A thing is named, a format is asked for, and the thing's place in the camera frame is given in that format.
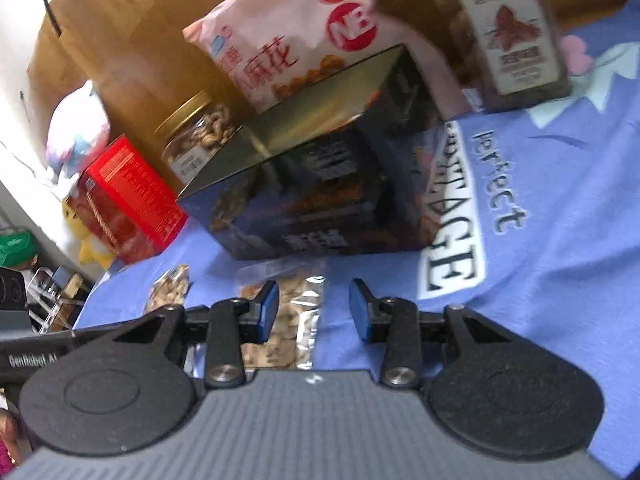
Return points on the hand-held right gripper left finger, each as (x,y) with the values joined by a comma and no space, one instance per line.
(270,310)

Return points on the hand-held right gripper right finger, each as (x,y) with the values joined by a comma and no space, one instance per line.
(361,312)

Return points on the large clear nut packet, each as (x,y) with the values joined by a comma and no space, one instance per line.
(292,310)

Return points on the small clear nut packet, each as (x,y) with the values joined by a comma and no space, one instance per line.
(167,290)

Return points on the black cardboard box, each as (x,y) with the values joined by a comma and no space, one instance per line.
(310,180)

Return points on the black device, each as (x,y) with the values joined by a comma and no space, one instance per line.
(11,290)

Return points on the green box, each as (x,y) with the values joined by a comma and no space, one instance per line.
(15,247)

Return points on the yellow plush duck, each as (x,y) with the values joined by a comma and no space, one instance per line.
(95,252)

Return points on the red gift box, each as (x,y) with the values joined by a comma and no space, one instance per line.
(130,195)

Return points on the cashew jar with gold lid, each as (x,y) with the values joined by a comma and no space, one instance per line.
(197,135)

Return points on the white and pink plush toy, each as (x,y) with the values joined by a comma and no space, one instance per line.
(75,135)

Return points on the pink snack bag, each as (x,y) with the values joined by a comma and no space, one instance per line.
(285,45)

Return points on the wooden headboard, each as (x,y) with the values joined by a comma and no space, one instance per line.
(130,40)

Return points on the pecan jar with gold lid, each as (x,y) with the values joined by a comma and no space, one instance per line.
(505,35)

